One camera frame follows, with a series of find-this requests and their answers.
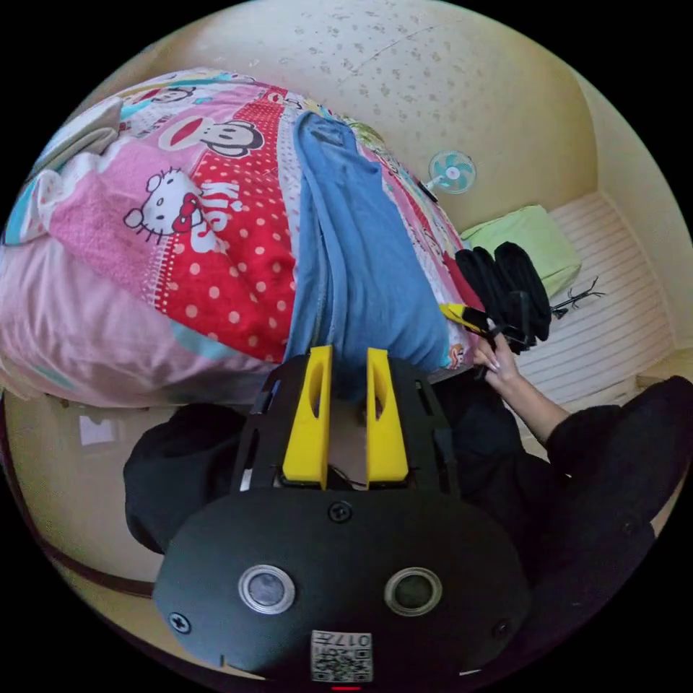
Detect light green cushion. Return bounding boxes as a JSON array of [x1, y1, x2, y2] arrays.
[[460, 204, 583, 297]]

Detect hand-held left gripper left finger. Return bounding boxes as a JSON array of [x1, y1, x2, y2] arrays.
[[282, 345, 334, 490]]

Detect blue jeans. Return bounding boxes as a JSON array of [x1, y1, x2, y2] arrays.
[[283, 110, 451, 380]]

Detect person's right hand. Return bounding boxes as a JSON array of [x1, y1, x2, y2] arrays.
[[472, 334, 522, 393]]

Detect pale pillow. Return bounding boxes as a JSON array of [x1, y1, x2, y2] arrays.
[[32, 96, 126, 173]]

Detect bed with cartoon print quilt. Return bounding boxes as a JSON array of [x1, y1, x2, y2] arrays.
[[0, 66, 489, 409]]

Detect person's right forearm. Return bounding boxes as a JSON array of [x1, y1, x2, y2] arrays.
[[502, 372, 570, 451]]

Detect person's body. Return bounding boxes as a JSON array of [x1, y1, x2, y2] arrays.
[[122, 373, 693, 681]]

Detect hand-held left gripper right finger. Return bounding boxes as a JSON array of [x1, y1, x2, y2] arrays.
[[365, 347, 410, 490]]

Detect white fan with teal blades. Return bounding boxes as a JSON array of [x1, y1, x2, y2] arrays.
[[419, 149, 479, 204]]

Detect pink fuzzy blanket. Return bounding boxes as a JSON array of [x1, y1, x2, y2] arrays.
[[47, 144, 202, 296]]

